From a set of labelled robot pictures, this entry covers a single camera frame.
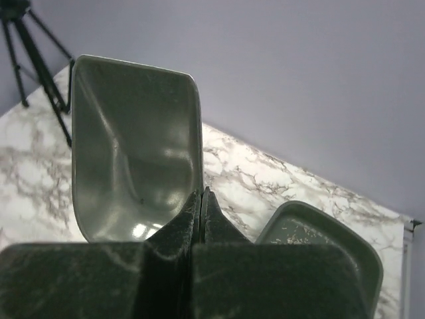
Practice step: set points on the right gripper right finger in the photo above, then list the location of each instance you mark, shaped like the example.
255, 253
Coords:
235, 278

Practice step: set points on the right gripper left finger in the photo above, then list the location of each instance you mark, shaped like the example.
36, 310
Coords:
148, 279

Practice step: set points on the silver metal litter scoop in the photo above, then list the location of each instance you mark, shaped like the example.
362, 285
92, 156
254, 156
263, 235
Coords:
137, 147

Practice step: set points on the dark green litter tray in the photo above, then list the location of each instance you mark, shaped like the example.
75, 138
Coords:
298, 223

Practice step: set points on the black perforated music stand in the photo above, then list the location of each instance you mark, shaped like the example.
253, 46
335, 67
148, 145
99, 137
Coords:
12, 14

